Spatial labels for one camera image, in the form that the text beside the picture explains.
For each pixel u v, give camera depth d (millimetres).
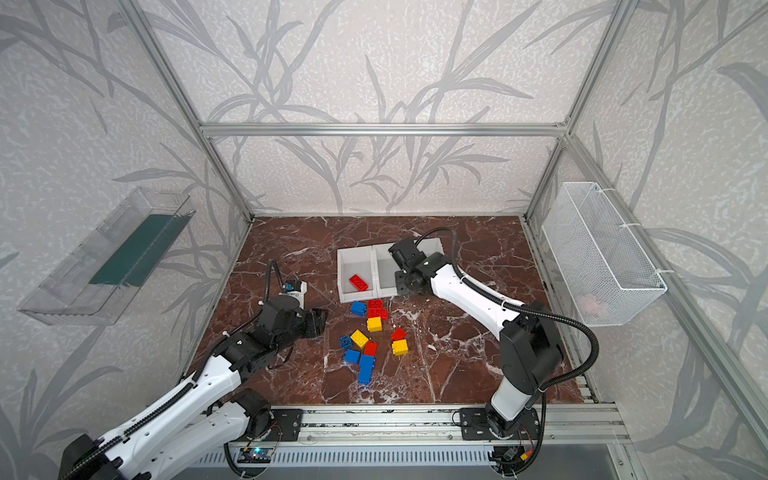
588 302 725
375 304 937
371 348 870
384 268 999
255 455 708
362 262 1042
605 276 608
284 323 618
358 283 990
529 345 443
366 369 825
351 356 849
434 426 753
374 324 891
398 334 893
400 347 849
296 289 709
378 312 915
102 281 630
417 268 614
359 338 866
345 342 866
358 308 927
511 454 751
